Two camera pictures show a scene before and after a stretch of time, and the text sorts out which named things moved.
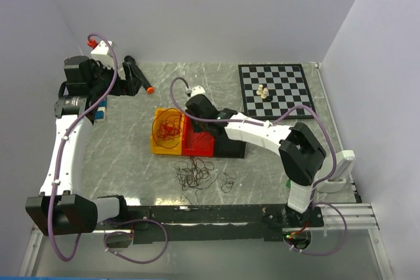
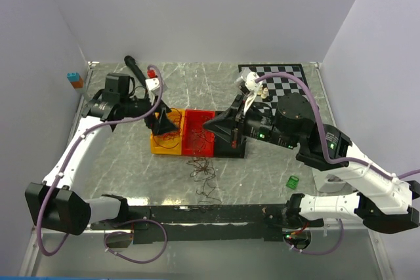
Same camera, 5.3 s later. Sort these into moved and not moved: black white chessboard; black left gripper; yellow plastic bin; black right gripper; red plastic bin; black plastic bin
Moved: black right gripper; black left gripper
Not moved: red plastic bin; yellow plastic bin; black white chessboard; black plastic bin
